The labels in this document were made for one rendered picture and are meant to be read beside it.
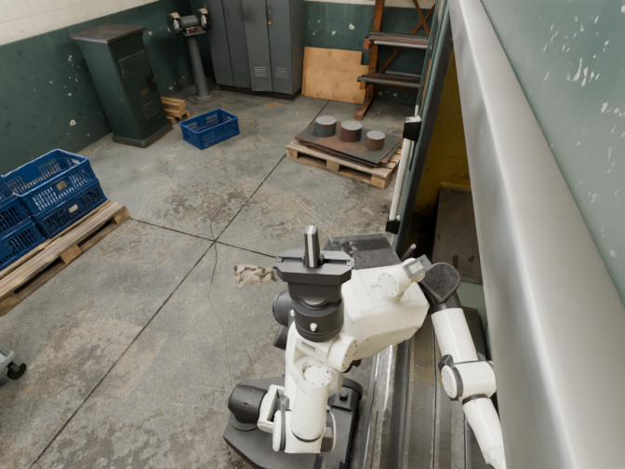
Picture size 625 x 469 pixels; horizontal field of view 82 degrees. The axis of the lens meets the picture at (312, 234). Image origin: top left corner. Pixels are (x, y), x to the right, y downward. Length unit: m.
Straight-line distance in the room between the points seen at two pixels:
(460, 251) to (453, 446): 1.05
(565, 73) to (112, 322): 2.84
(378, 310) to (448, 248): 1.27
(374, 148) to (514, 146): 3.74
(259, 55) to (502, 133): 5.42
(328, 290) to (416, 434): 1.02
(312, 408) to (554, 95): 0.66
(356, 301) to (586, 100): 0.79
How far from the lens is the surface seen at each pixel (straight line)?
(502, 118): 0.24
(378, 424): 1.42
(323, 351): 0.66
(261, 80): 5.69
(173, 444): 2.34
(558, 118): 0.23
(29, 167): 3.79
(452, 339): 1.08
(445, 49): 1.24
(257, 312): 2.63
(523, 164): 0.20
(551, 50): 0.27
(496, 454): 1.02
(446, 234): 2.20
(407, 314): 1.00
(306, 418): 0.78
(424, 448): 1.52
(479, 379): 1.05
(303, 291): 0.58
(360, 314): 0.92
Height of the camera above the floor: 2.12
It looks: 42 degrees down
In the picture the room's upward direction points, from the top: straight up
